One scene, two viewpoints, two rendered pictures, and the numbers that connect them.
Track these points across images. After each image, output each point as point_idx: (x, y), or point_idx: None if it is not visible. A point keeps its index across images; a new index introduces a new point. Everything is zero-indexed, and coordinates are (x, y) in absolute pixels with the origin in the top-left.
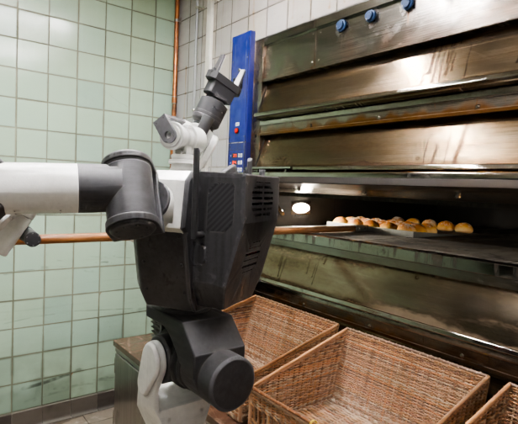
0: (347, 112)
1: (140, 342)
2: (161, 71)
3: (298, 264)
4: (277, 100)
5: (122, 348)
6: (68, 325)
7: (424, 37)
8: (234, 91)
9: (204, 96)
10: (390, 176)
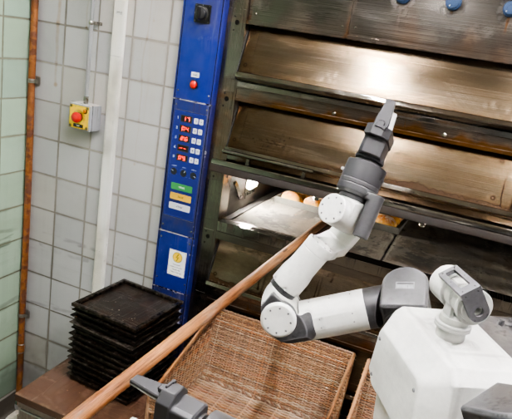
0: (399, 115)
1: (59, 390)
2: None
3: None
4: (276, 61)
5: (42, 407)
6: None
7: None
8: (390, 149)
9: (369, 163)
10: (483, 228)
